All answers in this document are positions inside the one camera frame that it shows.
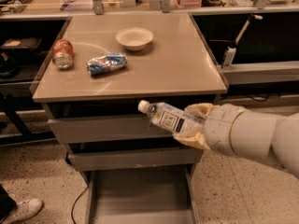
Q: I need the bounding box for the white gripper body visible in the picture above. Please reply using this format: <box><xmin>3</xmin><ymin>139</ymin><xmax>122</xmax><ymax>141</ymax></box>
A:
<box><xmin>203</xmin><ymin>105</ymin><xmax>246</xmax><ymax>157</ymax></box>

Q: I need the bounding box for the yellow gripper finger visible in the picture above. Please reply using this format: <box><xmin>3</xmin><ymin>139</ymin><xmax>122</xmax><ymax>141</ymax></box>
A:
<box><xmin>184</xmin><ymin>103</ymin><xmax>217</xmax><ymax>119</ymax></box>
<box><xmin>173</xmin><ymin>132</ymin><xmax>210</xmax><ymax>150</ymax></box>

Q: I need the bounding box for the clear plastic water bottle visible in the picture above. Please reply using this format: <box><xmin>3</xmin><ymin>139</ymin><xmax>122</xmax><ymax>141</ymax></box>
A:
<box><xmin>138</xmin><ymin>100</ymin><xmax>204</xmax><ymax>136</ymax></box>

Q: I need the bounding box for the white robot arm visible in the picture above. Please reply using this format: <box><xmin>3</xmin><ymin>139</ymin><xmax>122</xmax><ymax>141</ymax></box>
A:
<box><xmin>174</xmin><ymin>103</ymin><xmax>299</xmax><ymax>178</ymax></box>

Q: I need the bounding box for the bottom grey drawer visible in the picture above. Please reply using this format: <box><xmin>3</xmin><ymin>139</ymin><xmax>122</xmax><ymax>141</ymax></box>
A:
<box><xmin>85</xmin><ymin>165</ymin><xmax>199</xmax><ymax>224</ymax></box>

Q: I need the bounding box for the grey drawer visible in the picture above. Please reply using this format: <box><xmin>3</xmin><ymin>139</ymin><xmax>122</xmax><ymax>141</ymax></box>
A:
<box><xmin>43</xmin><ymin>94</ymin><xmax>221</xmax><ymax>145</ymax></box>
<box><xmin>85</xmin><ymin>165</ymin><xmax>199</xmax><ymax>224</ymax></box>
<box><xmin>67</xmin><ymin>137</ymin><xmax>203</xmax><ymax>172</ymax></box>

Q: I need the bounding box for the grey drawer cabinet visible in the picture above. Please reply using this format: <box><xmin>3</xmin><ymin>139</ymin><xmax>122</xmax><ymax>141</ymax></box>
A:
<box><xmin>29</xmin><ymin>12</ymin><xmax>229</xmax><ymax>224</ymax></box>

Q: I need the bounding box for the middle grey drawer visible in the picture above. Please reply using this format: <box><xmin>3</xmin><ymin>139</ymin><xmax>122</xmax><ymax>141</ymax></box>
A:
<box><xmin>67</xmin><ymin>137</ymin><xmax>203</xmax><ymax>172</ymax></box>

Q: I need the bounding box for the top grey drawer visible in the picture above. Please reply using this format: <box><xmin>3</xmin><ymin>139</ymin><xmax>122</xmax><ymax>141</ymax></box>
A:
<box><xmin>43</xmin><ymin>94</ymin><xmax>221</xmax><ymax>145</ymax></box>

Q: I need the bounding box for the white glue tube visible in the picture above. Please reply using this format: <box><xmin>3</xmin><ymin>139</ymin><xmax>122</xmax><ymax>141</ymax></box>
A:
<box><xmin>221</xmin><ymin>47</ymin><xmax>236</xmax><ymax>69</ymax></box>

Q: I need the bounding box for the white paper bowl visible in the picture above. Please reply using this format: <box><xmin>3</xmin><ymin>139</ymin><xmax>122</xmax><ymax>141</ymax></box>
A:
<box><xmin>116</xmin><ymin>27</ymin><xmax>153</xmax><ymax>51</ymax></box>

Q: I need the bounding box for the crushed blue can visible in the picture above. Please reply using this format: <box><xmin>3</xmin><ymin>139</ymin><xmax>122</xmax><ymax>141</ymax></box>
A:
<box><xmin>87</xmin><ymin>53</ymin><xmax>127</xmax><ymax>77</ymax></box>

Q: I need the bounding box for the orange soda can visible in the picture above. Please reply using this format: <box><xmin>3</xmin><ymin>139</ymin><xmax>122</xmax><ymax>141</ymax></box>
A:
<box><xmin>52</xmin><ymin>39</ymin><xmax>74</xmax><ymax>69</ymax></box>

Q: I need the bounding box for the black tray on shelf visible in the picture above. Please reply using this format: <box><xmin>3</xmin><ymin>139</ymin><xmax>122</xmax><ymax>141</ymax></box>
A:
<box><xmin>1</xmin><ymin>37</ymin><xmax>41</xmax><ymax>50</ymax></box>

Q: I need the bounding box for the white sneaker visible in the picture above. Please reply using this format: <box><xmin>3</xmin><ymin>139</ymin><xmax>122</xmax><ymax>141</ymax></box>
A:
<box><xmin>1</xmin><ymin>198</ymin><xmax>43</xmax><ymax>224</ymax></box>

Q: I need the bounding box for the black floor cable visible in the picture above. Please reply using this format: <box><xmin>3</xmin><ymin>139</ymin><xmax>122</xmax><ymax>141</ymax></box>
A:
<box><xmin>70</xmin><ymin>185</ymin><xmax>90</xmax><ymax>224</ymax></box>

